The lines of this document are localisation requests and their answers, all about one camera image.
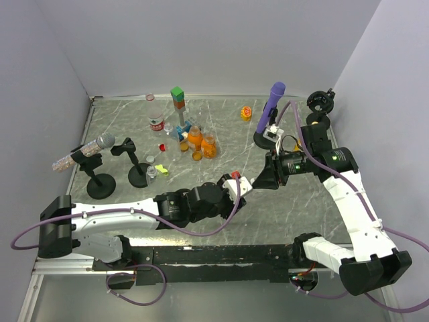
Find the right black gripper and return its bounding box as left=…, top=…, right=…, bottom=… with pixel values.
left=251, top=146, right=312, bottom=190

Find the clear plastic bottle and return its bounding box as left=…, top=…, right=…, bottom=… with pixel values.
left=145, top=165, right=158, bottom=186

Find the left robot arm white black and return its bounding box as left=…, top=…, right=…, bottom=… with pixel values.
left=38, top=174, right=253, bottom=270

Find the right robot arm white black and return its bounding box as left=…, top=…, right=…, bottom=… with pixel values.
left=252, top=123, right=412, bottom=296

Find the yellow juice bottle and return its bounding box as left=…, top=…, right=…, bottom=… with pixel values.
left=293, top=121, right=318, bottom=152

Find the short orange bottle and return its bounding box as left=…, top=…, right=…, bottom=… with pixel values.
left=201, top=134, right=217, bottom=159

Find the tall orange bottle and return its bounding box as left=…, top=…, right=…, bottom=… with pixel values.
left=187, top=125, right=202, bottom=152

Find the small clear bottle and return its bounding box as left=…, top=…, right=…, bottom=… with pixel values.
left=164, top=122, right=180, bottom=142

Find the red label water bottle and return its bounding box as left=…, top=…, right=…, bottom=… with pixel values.
left=145, top=93, right=164, bottom=131

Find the black microphone stand centre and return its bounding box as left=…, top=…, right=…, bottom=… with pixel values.
left=253, top=106, right=278, bottom=150

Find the orange cap front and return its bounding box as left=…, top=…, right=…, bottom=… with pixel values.
left=192, top=151, right=202, bottom=161

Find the yellow orange toy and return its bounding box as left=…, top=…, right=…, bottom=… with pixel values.
left=240, top=106, right=252, bottom=121

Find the orange cap near bottles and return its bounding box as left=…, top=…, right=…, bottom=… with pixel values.
left=180, top=143, right=188, bottom=152

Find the lime green block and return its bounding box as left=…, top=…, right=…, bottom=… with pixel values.
left=155, top=164, right=169, bottom=176

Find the purple microphone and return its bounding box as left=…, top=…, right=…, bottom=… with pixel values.
left=256, top=82, right=286, bottom=134

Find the empty black microphone stand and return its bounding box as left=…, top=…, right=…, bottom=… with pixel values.
left=110, top=138, right=149, bottom=188

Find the colourful block tower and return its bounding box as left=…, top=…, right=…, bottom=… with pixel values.
left=170, top=87, right=202, bottom=141

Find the black stand holding microphone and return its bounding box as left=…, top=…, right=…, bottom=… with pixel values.
left=71, top=146, right=116, bottom=200

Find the silver glitter microphone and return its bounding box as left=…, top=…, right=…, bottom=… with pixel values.
left=52, top=132, right=115, bottom=172

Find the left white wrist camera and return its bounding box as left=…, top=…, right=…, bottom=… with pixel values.
left=222, top=171, right=253, bottom=201

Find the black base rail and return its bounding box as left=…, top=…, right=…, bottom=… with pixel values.
left=92, top=244, right=322, bottom=286

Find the black ring stand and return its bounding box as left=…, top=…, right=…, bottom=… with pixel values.
left=306, top=88, right=336, bottom=129

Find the purple cable loop below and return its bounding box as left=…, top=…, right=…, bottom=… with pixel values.
left=105, top=263, right=168, bottom=306

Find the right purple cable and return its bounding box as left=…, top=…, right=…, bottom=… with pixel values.
left=274, top=99, right=429, bottom=315

